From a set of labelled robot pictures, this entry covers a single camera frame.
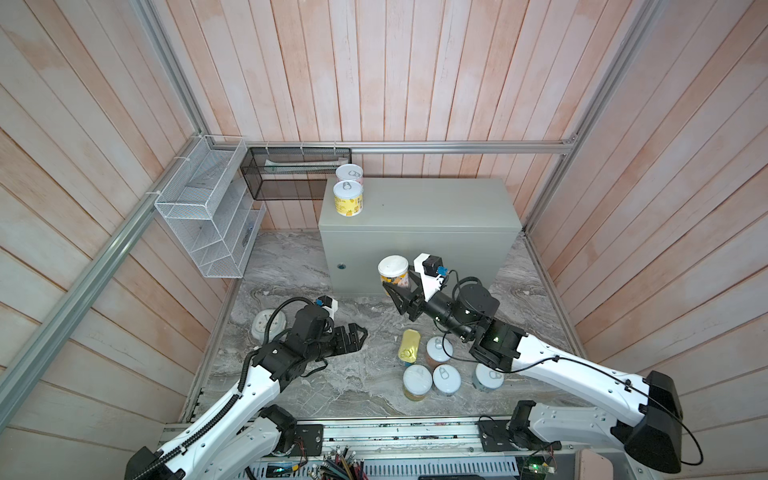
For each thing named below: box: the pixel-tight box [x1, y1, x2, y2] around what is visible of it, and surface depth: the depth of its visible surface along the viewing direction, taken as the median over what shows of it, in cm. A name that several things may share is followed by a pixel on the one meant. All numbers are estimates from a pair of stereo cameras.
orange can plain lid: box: [403, 364, 433, 402], surface depth 78 cm
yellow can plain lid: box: [377, 254, 409, 287], surface depth 63 cm
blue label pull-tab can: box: [432, 364, 462, 396], surface depth 80 cm
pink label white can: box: [336, 163, 364, 185], surface depth 80 cm
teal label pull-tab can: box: [473, 362, 505, 392], surface depth 79 cm
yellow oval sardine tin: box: [398, 328, 421, 363], surface depth 87 cm
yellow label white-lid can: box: [333, 180, 363, 217], surface depth 76 cm
